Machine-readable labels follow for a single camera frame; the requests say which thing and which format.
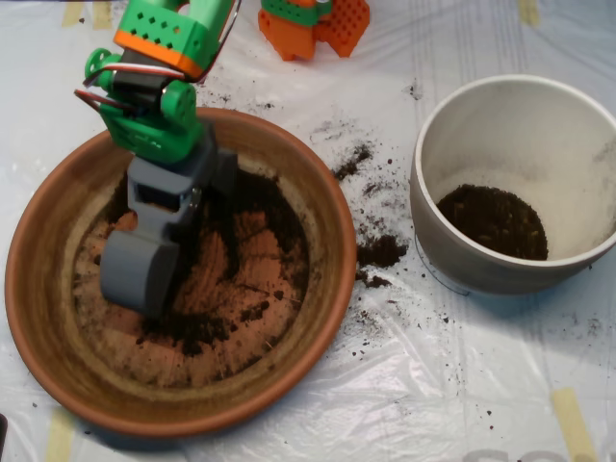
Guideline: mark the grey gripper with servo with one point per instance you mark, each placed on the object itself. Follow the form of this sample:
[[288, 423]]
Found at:
[[155, 185]]

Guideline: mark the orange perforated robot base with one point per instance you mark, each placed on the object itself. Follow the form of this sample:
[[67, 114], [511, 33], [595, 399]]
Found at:
[[289, 38]]

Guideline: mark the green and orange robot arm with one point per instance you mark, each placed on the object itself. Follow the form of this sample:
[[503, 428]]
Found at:
[[159, 139]]

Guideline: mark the elongated spilled soil clump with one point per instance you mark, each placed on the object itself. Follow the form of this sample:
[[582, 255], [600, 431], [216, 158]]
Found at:
[[353, 163]]

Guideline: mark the terracotta clay bowl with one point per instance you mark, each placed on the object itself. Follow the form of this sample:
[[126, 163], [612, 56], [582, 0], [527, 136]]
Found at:
[[192, 416]]

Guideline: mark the small spilled soil clump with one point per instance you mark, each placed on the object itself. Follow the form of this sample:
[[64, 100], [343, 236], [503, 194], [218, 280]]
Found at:
[[375, 281]]

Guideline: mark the large spilled soil clump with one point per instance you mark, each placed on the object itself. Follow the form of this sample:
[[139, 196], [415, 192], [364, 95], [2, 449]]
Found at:
[[382, 250]]

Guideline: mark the white ceramic pot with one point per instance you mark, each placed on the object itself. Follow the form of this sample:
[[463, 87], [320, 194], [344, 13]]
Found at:
[[481, 279]]

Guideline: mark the beige masking tape strip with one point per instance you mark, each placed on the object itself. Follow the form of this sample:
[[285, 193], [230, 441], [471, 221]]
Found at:
[[60, 438], [529, 12], [102, 14], [72, 12], [572, 423]]

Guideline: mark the dark object at edge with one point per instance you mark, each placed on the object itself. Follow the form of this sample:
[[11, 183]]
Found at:
[[3, 430]]

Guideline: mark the clear plastic sheet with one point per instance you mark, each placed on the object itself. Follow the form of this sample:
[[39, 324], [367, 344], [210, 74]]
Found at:
[[433, 385]]

